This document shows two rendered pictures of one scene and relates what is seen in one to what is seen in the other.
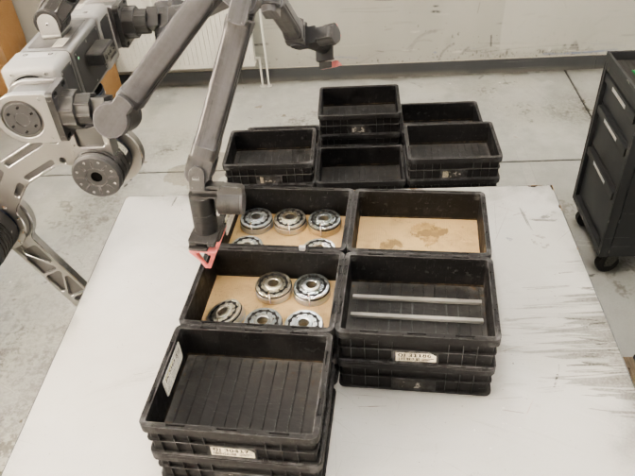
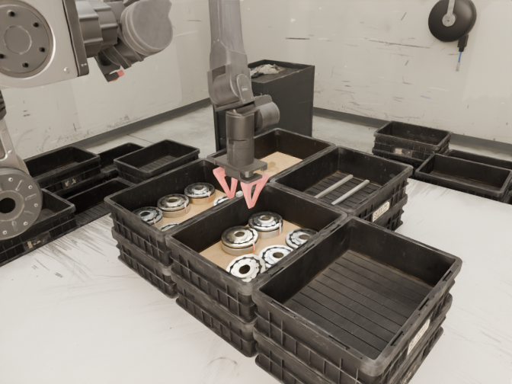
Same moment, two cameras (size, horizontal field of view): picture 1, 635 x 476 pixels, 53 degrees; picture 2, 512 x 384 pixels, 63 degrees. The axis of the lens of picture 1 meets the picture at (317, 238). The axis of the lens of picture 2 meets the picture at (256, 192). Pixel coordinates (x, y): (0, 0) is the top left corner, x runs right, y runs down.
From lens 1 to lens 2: 1.32 m
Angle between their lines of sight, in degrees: 48
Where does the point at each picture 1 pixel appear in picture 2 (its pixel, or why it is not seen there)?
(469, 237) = (289, 158)
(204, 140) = (235, 44)
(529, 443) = (447, 227)
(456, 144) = (152, 163)
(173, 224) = (20, 293)
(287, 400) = (372, 284)
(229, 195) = (264, 104)
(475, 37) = (63, 127)
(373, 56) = not seen: outside the picture
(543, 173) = not seen: hidden behind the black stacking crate
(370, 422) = not seen: hidden behind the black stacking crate
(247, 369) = (316, 293)
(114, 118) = (157, 20)
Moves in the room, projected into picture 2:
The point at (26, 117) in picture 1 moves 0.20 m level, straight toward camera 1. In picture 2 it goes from (25, 35) to (180, 33)
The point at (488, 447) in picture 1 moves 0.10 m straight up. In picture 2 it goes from (442, 241) to (447, 216)
